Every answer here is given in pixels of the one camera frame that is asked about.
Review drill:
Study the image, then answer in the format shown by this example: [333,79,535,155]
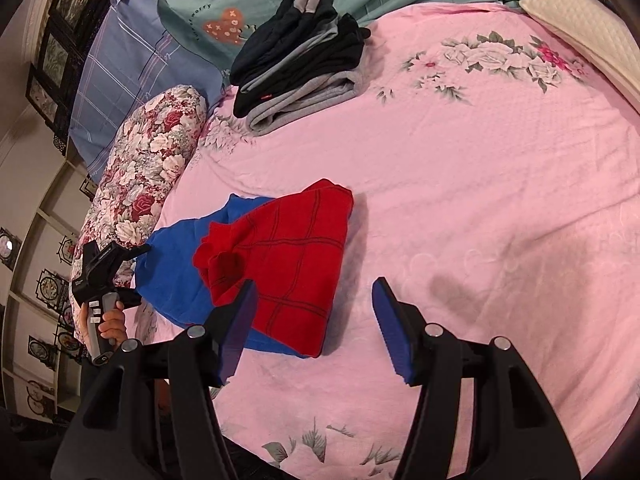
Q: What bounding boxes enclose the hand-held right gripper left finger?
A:
[50,280,259,480]

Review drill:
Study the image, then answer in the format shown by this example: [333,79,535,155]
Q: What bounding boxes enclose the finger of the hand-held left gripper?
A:
[107,241,151,274]

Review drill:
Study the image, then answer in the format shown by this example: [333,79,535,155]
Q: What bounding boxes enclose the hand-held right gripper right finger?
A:
[371,276,582,480]

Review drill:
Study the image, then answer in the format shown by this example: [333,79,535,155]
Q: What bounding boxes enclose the blue and red pants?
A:
[135,178,355,360]

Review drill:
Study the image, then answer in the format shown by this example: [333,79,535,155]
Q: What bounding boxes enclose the person's left hand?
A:
[97,307,127,350]

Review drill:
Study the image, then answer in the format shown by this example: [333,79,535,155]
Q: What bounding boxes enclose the red floral bolster pillow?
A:
[70,85,209,347]

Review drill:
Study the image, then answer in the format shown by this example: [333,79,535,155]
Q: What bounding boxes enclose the pink floral bed sheet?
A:
[70,1,640,480]

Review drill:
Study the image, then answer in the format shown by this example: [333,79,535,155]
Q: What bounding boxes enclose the purple plaid pillow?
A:
[67,0,227,172]

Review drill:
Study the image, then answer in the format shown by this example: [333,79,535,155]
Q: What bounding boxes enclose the dark carved picture frames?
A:
[25,0,138,133]

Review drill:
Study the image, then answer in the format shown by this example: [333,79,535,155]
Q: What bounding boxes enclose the white quilted pillow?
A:
[518,0,640,112]

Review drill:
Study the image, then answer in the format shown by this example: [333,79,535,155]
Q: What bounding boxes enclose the white wall shelf with plates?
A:
[0,157,98,413]

